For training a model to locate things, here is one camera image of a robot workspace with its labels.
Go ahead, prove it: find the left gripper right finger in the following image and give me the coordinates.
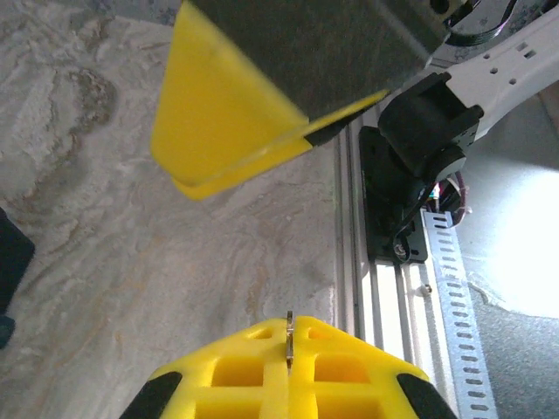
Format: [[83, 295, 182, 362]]
[[120, 315, 458, 419]]

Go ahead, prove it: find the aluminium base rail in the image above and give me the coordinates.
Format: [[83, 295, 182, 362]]
[[332, 120, 459, 419]]

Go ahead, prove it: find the blue patterned box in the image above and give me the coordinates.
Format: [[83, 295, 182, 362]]
[[0, 205, 37, 351]]

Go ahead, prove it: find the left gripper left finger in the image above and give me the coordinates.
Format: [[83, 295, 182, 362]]
[[149, 0, 452, 202]]

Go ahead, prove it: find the slotted grey cable tray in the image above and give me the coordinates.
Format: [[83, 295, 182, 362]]
[[421, 209, 499, 419]]

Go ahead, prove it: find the black flat cable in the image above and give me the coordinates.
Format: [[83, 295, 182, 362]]
[[447, 0, 532, 45]]

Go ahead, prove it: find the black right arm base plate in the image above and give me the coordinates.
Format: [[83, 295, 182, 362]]
[[357, 125, 430, 264]]

